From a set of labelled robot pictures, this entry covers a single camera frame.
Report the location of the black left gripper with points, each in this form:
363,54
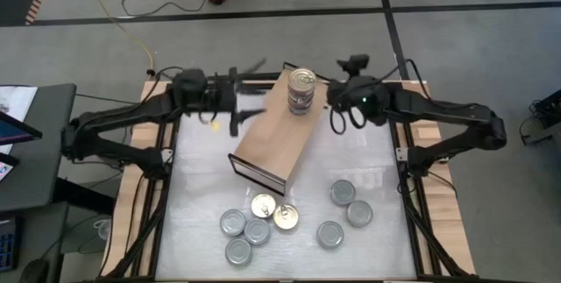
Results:
222,92

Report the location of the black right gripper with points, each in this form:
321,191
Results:
368,101

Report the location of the green label tuna can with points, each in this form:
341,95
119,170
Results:
330,234
238,251
342,192
359,213
257,231
232,222

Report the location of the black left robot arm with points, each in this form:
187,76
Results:
131,112

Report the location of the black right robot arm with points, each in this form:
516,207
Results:
438,110

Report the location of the wooden table side board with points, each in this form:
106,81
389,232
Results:
117,239
456,230

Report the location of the clear plastic cup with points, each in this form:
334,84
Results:
104,229

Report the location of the black equipment box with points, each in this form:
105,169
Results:
545,118

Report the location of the grey desk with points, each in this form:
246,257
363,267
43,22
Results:
48,164

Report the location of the white paper sheets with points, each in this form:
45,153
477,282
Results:
19,99

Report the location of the black laptop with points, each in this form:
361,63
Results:
17,129

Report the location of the black phone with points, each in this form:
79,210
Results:
6,168

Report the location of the black keyboard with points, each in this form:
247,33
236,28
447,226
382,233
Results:
6,243

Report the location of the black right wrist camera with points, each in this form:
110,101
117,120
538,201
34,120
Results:
357,61

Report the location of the wooden shelf with black frame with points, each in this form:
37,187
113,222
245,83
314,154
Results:
276,143

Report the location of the black aluminium table frame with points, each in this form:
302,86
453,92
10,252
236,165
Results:
412,235

